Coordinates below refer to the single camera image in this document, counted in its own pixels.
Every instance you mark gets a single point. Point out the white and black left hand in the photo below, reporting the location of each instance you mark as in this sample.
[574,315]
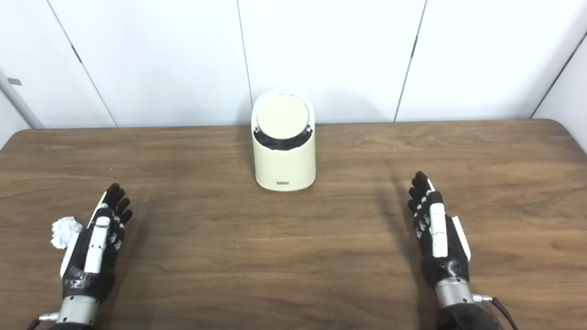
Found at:
[82,270]

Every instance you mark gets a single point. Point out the white and black right hand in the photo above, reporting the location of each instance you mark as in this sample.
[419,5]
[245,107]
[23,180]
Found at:
[447,266]

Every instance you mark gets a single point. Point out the white paper ball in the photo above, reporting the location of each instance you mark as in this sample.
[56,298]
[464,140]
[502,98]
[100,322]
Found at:
[64,233]

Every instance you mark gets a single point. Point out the cream-colored bin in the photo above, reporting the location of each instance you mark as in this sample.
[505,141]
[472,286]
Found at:
[284,167]

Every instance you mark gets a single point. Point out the round cream bin lid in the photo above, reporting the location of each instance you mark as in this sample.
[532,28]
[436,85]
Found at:
[283,114]

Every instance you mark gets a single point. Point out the black bin liner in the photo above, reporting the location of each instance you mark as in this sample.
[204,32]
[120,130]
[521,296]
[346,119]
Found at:
[282,143]

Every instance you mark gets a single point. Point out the grey wall corner post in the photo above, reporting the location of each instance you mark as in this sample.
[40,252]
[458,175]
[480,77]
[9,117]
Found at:
[20,103]

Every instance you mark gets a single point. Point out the small grey post tag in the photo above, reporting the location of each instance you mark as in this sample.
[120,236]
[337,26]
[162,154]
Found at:
[14,81]

